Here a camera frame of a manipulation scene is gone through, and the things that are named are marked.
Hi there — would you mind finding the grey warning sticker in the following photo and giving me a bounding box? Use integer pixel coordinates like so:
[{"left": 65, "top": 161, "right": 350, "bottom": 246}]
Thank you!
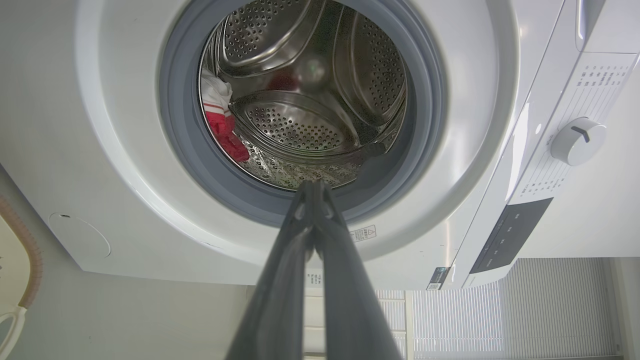
[{"left": 349, "top": 225, "right": 378, "bottom": 244}]

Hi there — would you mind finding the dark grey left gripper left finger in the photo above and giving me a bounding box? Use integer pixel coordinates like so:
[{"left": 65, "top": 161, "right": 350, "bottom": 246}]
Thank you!
[{"left": 226, "top": 181, "right": 316, "bottom": 360}]

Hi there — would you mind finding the dark barcode sticker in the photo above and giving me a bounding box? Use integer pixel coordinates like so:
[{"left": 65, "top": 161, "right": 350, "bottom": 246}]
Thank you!
[{"left": 426, "top": 266, "right": 453, "bottom": 291}]

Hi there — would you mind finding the white front-load washing machine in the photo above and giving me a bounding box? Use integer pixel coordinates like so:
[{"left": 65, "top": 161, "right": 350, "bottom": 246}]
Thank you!
[{"left": 0, "top": 0, "right": 640, "bottom": 292}]

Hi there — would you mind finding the red and white garment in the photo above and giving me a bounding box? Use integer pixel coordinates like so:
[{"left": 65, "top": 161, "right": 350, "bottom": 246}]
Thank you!
[{"left": 200, "top": 75, "right": 251, "bottom": 164}]

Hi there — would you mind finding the round white filter cover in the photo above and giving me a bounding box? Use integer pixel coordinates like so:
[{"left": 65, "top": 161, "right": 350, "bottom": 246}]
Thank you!
[{"left": 48, "top": 212, "right": 112, "bottom": 260}]

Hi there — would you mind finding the grey rubber door gasket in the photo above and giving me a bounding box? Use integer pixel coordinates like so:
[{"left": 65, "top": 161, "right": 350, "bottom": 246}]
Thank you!
[{"left": 159, "top": 0, "right": 449, "bottom": 229}]

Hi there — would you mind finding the white round program knob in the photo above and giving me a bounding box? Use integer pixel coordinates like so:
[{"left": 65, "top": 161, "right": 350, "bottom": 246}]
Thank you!
[{"left": 550, "top": 117, "right": 608, "bottom": 167}]

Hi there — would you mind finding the beige perforated laundry basket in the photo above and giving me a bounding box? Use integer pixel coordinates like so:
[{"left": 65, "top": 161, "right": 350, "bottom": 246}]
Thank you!
[{"left": 0, "top": 192, "right": 45, "bottom": 360}]

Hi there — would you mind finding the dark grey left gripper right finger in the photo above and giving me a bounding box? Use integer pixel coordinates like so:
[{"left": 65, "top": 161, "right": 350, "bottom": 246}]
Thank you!
[{"left": 313, "top": 181, "right": 404, "bottom": 360}]

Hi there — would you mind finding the stainless steel washing machine drum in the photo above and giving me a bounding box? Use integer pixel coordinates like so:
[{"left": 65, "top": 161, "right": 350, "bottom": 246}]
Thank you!
[{"left": 199, "top": 0, "right": 409, "bottom": 191}]

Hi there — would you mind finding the dark washer display panel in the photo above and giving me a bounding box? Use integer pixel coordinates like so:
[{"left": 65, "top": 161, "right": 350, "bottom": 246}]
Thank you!
[{"left": 469, "top": 197, "right": 555, "bottom": 275}]

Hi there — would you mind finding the white detergent drawer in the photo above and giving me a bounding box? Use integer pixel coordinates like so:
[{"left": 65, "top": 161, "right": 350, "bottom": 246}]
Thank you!
[{"left": 575, "top": 0, "right": 640, "bottom": 54}]

